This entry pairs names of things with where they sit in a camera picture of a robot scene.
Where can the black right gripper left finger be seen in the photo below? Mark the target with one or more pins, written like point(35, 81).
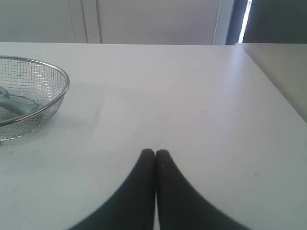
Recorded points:
point(132, 206)

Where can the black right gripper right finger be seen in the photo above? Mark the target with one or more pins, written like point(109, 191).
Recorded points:
point(180, 206)

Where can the teal handled peeler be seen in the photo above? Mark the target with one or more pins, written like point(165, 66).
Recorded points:
point(19, 105)

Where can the white cabinet doors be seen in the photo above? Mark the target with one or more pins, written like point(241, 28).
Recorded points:
point(164, 22)

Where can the oval wire mesh basket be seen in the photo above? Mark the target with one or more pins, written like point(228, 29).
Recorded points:
point(40, 81)

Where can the grey window frame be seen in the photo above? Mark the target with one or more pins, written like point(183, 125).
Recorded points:
point(277, 21)

